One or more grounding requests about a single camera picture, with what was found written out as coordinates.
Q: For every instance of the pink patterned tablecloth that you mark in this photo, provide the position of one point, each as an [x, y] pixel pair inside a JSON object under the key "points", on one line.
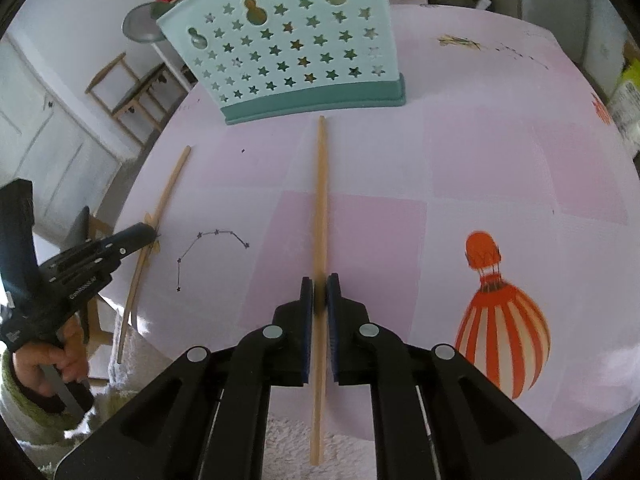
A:
{"points": [[500, 133]]}

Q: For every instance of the green yellow rice bag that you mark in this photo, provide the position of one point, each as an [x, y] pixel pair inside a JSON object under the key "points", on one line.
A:
{"points": [[624, 107]]}

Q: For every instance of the wooden chopstick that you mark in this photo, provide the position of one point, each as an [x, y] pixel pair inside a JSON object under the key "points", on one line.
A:
{"points": [[153, 220], [319, 340]]}

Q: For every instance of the person left hand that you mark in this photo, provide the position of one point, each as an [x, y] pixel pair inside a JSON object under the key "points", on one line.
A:
{"points": [[71, 361]]}

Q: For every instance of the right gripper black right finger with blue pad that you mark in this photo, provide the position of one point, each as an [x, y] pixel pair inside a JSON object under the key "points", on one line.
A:
{"points": [[435, 415]]}

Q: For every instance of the white fluffy towel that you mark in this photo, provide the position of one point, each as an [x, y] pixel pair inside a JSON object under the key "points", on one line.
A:
{"points": [[134, 363]]}

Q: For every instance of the metal spoon in holder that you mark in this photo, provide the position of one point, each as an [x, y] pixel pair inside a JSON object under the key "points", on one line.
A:
{"points": [[140, 24]]}

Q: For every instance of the mint utensil holder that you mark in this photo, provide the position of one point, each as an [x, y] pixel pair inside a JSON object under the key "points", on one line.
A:
{"points": [[266, 58]]}

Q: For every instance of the white door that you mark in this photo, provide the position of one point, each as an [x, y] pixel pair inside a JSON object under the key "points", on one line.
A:
{"points": [[42, 142]]}

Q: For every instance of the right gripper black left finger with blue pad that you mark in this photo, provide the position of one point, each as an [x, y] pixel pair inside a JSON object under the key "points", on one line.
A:
{"points": [[205, 416]]}

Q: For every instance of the wooden chair dark seat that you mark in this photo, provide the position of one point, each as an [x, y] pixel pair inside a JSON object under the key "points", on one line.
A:
{"points": [[138, 98]]}

